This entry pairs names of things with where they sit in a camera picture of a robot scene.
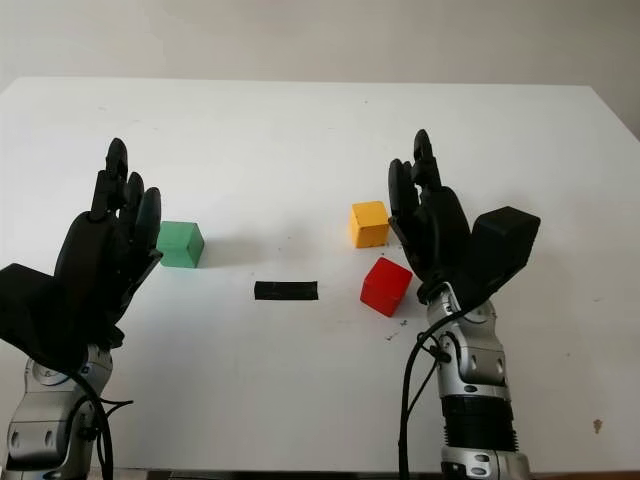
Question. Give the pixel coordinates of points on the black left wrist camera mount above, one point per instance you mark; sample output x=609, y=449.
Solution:
x=35, y=310

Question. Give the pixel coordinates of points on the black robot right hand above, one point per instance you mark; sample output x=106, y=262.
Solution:
x=442, y=235

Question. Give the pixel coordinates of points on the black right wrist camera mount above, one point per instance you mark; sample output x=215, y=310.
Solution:
x=502, y=245

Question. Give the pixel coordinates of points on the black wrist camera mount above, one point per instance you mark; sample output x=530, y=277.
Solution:
x=35, y=310
x=502, y=245

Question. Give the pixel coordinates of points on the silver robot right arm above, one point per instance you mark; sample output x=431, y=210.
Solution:
x=475, y=370

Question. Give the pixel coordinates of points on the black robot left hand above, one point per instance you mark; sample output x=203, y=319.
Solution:
x=92, y=260

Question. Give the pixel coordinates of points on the green wooden block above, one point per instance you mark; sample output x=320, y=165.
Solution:
x=177, y=247

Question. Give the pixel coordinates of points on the yellow wooden block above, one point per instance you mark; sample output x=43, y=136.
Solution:
x=369, y=225

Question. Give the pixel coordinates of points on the black tape strip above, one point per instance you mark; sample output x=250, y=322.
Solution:
x=285, y=291

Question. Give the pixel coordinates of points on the red wooden block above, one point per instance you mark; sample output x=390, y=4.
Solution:
x=385, y=287

